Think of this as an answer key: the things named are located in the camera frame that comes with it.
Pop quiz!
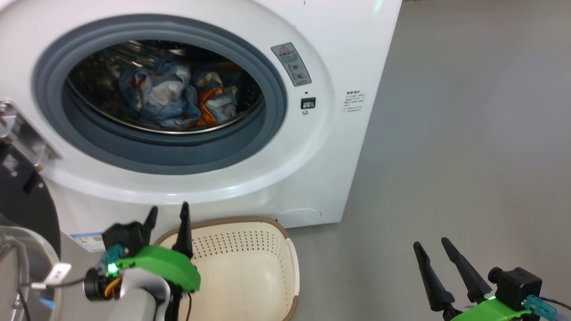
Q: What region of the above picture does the cream perforated laundry basket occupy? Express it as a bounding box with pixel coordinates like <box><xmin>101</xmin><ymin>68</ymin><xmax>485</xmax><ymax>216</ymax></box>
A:
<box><xmin>154</xmin><ymin>217</ymin><xmax>300</xmax><ymax>321</ymax></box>

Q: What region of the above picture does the blue energy label sticker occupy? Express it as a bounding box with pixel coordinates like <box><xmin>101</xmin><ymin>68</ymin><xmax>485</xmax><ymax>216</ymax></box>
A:
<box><xmin>69</xmin><ymin>232</ymin><xmax>106</xmax><ymax>253</ymax></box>

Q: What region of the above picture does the right camera cable teal plug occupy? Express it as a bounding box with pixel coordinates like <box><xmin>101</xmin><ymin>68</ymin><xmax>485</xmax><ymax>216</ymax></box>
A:
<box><xmin>524</xmin><ymin>294</ymin><xmax>571</xmax><ymax>321</ymax></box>

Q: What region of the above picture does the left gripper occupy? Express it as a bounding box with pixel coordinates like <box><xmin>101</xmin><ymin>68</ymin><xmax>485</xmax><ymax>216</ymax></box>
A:
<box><xmin>114</xmin><ymin>202</ymin><xmax>201</xmax><ymax>295</ymax></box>

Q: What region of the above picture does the blue garment with orange print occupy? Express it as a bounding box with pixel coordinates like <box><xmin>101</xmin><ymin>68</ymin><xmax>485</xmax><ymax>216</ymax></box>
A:
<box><xmin>118</xmin><ymin>56</ymin><xmax>239</xmax><ymax>130</ymax></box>

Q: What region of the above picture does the small printed text label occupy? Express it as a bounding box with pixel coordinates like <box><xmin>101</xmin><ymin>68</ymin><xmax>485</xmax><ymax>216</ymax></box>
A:
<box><xmin>343</xmin><ymin>91</ymin><xmax>367</xmax><ymax>113</ymax></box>

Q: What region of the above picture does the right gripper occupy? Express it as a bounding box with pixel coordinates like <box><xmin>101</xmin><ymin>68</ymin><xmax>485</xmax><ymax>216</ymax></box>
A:
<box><xmin>413</xmin><ymin>237</ymin><xmax>534</xmax><ymax>321</ymax></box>

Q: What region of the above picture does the black round glass door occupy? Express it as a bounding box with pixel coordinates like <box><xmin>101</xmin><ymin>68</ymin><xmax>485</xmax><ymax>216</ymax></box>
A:
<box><xmin>0</xmin><ymin>100</ymin><xmax>62</xmax><ymax>321</ymax></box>

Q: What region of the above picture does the grey warning label sticker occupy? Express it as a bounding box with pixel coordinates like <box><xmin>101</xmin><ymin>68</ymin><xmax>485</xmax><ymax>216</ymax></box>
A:
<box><xmin>271</xmin><ymin>42</ymin><xmax>312</xmax><ymax>87</ymax></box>

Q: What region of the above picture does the white front-load washing machine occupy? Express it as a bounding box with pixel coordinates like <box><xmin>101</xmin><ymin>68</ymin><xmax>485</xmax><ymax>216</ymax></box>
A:
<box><xmin>0</xmin><ymin>0</ymin><xmax>402</xmax><ymax>251</ymax></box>

